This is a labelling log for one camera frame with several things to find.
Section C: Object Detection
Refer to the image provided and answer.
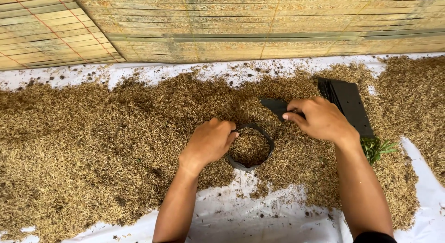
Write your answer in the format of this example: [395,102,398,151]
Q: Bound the person's left hand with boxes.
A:
[178,117,240,171]

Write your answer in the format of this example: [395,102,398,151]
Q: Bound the person's right hand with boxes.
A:
[282,96,361,146]

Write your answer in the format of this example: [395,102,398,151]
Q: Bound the black nursery bag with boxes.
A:
[259,98,307,123]
[225,123,275,173]

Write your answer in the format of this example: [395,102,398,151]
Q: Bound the stack of black plastic bags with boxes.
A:
[317,77,375,139]

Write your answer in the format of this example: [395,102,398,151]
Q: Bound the green plant cuttings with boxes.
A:
[360,137,401,166]

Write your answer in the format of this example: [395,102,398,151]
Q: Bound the white plastic sheet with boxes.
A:
[0,52,445,243]

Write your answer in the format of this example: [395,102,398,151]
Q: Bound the heap of brown rice husks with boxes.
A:
[0,55,445,242]

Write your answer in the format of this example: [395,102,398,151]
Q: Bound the person's black sleeve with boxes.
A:
[353,231,398,243]

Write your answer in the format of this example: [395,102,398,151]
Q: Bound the bamboo mat with yellow strings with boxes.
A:
[69,0,445,65]

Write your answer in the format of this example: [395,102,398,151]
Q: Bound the bamboo mat with red strings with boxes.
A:
[0,0,127,70]

